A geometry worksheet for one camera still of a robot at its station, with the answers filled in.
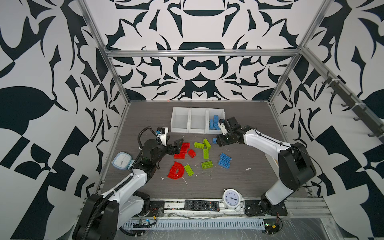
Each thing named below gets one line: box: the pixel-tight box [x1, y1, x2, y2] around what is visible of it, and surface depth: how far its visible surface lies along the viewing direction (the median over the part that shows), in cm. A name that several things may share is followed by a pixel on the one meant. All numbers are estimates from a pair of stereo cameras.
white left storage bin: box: [170, 107, 191, 133], surface depth 105 cm
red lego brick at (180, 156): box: [174, 153, 186, 160], surface depth 92 cm
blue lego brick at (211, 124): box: [209, 119, 214, 130], surface depth 106 cm
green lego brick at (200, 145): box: [194, 142, 205, 150], surface depth 96 cm
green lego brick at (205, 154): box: [203, 149, 209, 160], surface depth 94 cm
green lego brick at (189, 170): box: [184, 164, 194, 177], surface depth 88 cm
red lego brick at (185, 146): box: [180, 142, 191, 154], surface depth 96 cm
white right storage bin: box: [206, 108, 226, 135], surface depth 105 cm
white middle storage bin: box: [188, 107, 208, 134], surface depth 106 cm
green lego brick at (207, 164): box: [201, 160, 214, 169], surface depth 89 cm
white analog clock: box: [222, 188, 243, 211], surface depth 77 cm
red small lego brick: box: [188, 149, 197, 159], surface depth 93 cm
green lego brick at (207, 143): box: [203, 138, 212, 149], surface depth 96 cm
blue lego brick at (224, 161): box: [218, 156, 232, 169], surface depth 90 cm
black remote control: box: [184, 199, 220, 212], surface depth 76 cm
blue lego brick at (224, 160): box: [218, 152, 232, 166], surface depth 91 cm
